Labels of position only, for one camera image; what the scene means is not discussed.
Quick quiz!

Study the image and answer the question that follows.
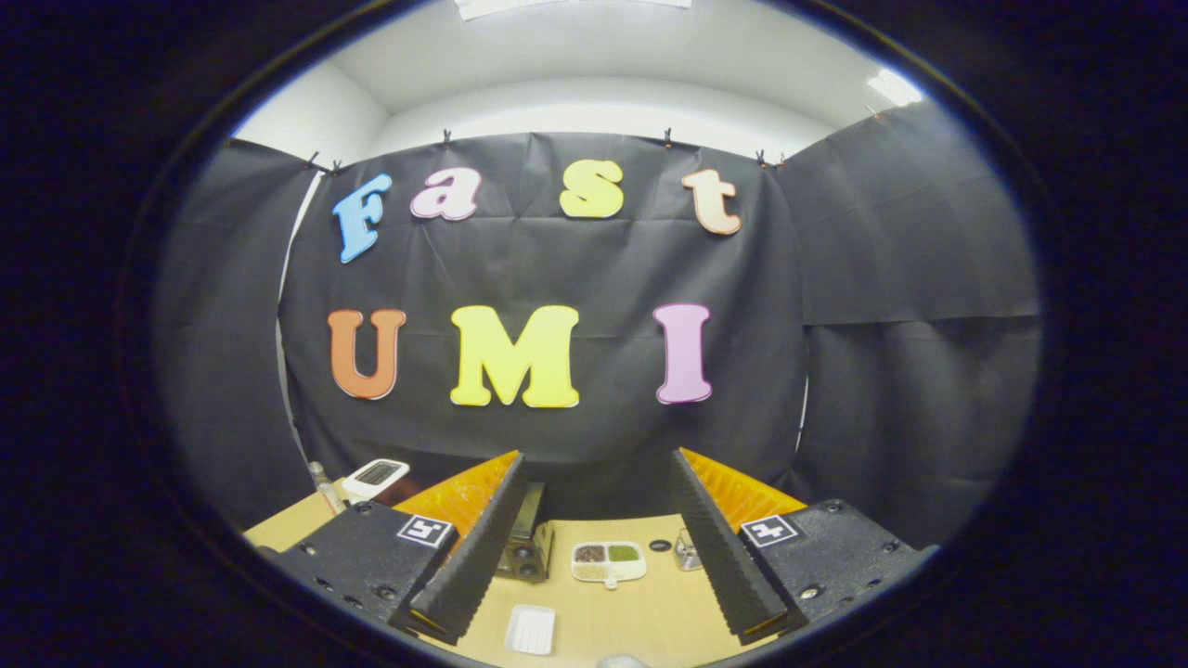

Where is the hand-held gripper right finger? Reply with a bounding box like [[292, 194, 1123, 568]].
[[670, 447, 938, 646]]

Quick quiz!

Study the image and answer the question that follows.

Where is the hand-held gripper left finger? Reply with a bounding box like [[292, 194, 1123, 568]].
[[276, 450, 528, 646]]

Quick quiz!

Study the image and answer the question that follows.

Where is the black toaster oven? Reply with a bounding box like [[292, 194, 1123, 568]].
[[342, 457, 555, 584]]

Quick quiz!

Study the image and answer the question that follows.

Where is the white rectangular dish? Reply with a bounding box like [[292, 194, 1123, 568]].
[[504, 605, 558, 657]]

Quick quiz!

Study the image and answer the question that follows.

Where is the white divided bean plate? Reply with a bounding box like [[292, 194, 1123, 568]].
[[570, 541, 648, 590]]

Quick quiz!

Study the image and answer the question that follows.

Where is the small glass bottle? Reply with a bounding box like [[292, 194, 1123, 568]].
[[308, 461, 342, 516]]

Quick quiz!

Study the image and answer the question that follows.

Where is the ceiling light panel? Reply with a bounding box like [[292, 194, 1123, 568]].
[[866, 67, 925, 108]]

